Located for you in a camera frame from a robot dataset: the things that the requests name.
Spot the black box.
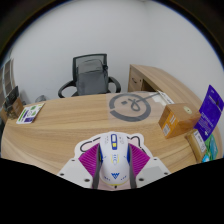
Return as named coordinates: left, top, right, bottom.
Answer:
left=2, top=85, right=20, bottom=107

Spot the purple package card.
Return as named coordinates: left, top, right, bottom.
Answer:
left=193, top=84, right=224, bottom=142

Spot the blue packet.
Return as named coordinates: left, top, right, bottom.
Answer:
left=201, top=153, right=211, bottom=164

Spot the pink cloud-shaped mouse pad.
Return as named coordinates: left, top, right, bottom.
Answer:
left=72, top=132, right=155, bottom=192

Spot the grey backpack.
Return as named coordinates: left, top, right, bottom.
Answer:
left=76, top=59, right=110, bottom=97

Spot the black mesh office chair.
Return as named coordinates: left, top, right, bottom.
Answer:
left=57, top=53, right=122, bottom=99

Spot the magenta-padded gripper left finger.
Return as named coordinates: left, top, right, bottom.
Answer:
left=57, top=143, right=102, bottom=190

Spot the clear sheet with grey ring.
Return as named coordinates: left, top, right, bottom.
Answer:
left=106, top=90, right=169, bottom=123

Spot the white blue yellow computer mouse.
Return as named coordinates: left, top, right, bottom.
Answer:
left=98, top=131, right=131, bottom=186

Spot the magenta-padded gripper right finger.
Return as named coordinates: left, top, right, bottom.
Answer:
left=127, top=143, right=172, bottom=190

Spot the green packet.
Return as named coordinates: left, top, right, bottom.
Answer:
left=203, top=133, right=219, bottom=161

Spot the wooden side desk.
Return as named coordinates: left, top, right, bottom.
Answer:
left=127, top=64, right=204, bottom=108

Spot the wooden shelf unit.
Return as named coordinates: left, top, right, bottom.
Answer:
left=0, top=59, right=17, bottom=101

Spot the orange-brown cardboard box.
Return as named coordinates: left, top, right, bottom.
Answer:
left=157, top=102, right=202, bottom=140

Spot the narrow wooden box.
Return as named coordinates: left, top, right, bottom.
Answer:
left=185, top=128, right=209, bottom=164

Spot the wide brown cardboard box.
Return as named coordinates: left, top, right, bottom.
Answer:
left=3, top=97, right=25, bottom=120

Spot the white green leaflet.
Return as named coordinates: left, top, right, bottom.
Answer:
left=15, top=102, right=46, bottom=125

